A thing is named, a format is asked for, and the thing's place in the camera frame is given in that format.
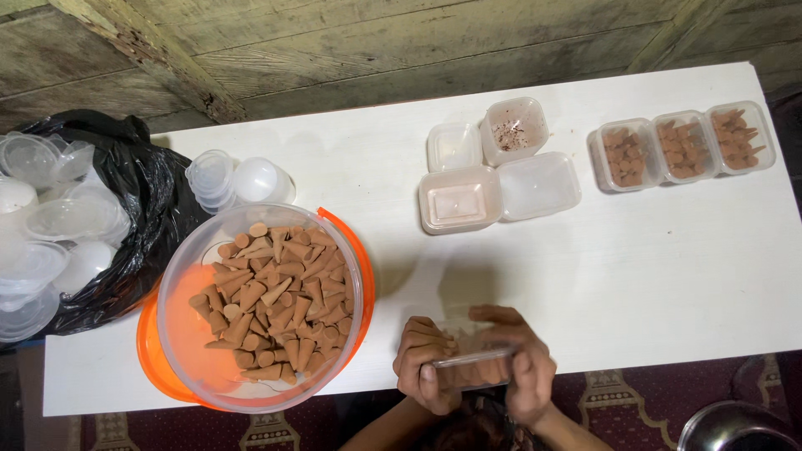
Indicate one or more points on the person's left hand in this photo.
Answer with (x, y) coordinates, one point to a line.
(413, 369)

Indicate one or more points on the person's right hand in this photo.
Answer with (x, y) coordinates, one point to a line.
(532, 369)

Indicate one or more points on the person's right fingers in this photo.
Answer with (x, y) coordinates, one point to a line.
(498, 319)

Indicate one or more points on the small clear square plastic container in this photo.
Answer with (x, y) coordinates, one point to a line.
(473, 363)
(705, 147)
(600, 156)
(765, 135)

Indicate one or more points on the small batch of incense cones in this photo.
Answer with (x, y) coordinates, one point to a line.
(681, 149)
(738, 139)
(479, 371)
(625, 156)

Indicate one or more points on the empty clear square plastic container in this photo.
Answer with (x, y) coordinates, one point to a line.
(460, 200)

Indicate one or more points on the clear square container lid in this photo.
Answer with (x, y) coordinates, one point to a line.
(454, 146)
(539, 186)

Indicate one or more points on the clear square container with crumbs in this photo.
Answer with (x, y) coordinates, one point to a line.
(514, 130)

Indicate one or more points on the large heap of incense cones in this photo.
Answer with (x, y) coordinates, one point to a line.
(282, 300)

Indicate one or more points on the round metal bowl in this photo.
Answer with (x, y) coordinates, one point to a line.
(733, 429)

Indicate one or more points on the white round plastic cup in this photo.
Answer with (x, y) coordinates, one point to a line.
(262, 180)

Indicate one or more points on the large clear round plastic tub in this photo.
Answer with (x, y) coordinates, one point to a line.
(188, 326)

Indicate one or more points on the stack of clear round lids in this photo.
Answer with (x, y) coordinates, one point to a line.
(210, 178)

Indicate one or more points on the orange round tub lid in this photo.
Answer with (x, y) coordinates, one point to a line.
(153, 357)

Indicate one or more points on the black bag of clear containers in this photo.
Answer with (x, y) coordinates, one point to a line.
(150, 207)

